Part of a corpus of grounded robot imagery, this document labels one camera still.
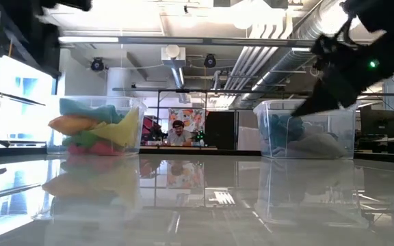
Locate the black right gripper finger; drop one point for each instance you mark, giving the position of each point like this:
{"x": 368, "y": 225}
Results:
{"x": 316, "y": 102}

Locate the gray towel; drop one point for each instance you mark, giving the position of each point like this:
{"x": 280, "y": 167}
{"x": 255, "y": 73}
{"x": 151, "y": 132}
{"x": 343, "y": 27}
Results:
{"x": 320, "y": 147}

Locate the dark green towel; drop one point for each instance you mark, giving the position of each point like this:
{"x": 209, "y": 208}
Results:
{"x": 279, "y": 131}

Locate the yellow towel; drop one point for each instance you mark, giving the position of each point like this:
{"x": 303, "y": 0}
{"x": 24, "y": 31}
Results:
{"x": 123, "y": 131}

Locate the light blue towel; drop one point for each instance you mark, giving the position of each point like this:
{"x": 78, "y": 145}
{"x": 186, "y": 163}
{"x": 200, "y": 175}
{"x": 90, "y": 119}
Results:
{"x": 87, "y": 111}

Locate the light green towel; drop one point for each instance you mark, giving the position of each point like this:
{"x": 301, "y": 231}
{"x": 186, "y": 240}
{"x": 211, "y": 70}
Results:
{"x": 80, "y": 139}

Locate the orange towel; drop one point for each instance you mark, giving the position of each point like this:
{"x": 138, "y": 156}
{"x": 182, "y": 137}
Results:
{"x": 70, "y": 124}

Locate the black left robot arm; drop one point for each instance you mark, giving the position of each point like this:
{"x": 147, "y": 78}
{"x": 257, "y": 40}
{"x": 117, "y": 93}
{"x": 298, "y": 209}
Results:
{"x": 67, "y": 3}

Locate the clear plastic bin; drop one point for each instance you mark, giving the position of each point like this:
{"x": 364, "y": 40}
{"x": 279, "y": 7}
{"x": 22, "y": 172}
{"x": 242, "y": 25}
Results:
{"x": 132, "y": 112}
{"x": 337, "y": 119}

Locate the black office monitor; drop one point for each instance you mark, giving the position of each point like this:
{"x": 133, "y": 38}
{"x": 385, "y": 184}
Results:
{"x": 378, "y": 121}

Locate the colourful floral poster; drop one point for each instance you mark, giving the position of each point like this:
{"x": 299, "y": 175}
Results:
{"x": 193, "y": 118}

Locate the person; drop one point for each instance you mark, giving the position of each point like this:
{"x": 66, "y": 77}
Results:
{"x": 180, "y": 135}

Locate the long ceiling light bar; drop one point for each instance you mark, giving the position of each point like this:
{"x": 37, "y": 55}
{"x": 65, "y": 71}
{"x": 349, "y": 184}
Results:
{"x": 183, "y": 40}

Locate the red towel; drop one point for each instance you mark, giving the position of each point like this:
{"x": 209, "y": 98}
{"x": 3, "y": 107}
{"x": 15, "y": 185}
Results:
{"x": 98, "y": 149}

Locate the silver ventilation duct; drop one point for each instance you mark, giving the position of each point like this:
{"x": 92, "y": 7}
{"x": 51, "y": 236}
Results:
{"x": 286, "y": 61}

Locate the black ceiling camera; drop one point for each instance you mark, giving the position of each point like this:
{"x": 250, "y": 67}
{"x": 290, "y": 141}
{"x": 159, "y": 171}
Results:
{"x": 97, "y": 64}
{"x": 210, "y": 61}

